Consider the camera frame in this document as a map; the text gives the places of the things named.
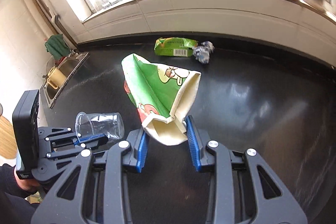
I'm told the clear plastic cup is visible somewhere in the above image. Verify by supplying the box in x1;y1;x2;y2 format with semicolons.
75;112;125;143

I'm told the green cartoon paper bag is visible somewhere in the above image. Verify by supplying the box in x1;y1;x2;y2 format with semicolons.
121;53;201;146

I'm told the steel kitchen sink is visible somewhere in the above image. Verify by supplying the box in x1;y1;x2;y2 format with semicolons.
42;51;89;109

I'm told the person left hand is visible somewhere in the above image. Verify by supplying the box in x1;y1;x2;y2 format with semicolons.
14;172;41;193

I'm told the yellow mug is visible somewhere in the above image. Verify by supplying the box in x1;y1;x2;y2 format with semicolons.
47;67;67;90

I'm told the green cloth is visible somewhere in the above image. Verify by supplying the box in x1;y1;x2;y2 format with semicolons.
45;34;71;60

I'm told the green snack packet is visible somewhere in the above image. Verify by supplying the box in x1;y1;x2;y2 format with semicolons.
154;38;198;57

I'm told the crumpled blue white wrapper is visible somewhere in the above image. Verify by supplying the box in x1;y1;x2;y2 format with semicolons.
193;41;215;64

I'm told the black camera box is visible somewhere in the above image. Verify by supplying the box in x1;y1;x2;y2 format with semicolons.
12;89;39;180

